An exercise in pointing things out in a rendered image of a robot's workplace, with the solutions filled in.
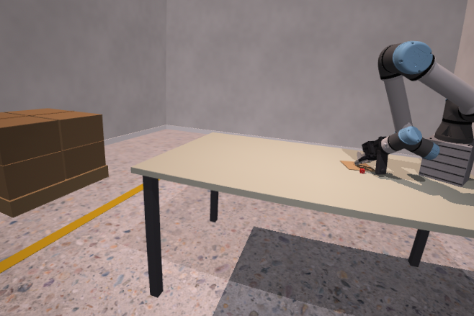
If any tan flat mat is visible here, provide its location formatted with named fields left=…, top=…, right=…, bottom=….
left=341, top=161, right=375, bottom=172

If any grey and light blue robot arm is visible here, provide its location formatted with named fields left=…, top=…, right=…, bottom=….
left=378, top=41, right=474, bottom=160

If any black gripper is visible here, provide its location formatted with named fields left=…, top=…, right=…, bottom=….
left=354, top=137, right=389, bottom=164

